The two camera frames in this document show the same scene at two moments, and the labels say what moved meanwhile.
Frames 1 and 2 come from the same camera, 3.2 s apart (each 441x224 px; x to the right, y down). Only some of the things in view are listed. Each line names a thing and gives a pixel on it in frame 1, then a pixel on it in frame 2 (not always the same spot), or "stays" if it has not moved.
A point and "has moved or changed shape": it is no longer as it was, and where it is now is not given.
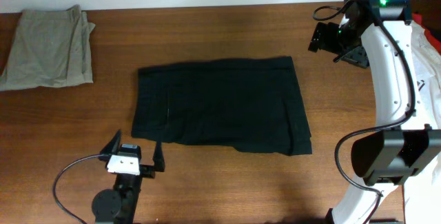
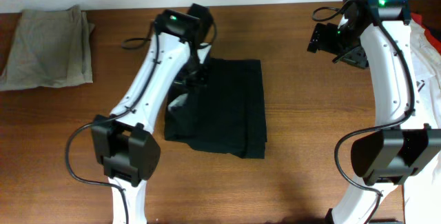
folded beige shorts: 49,48 stays
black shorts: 253,104 has moved or changed shape
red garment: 417,17 stays
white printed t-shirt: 422,199 stays
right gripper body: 333,41 stays
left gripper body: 145,170 -> 193,75
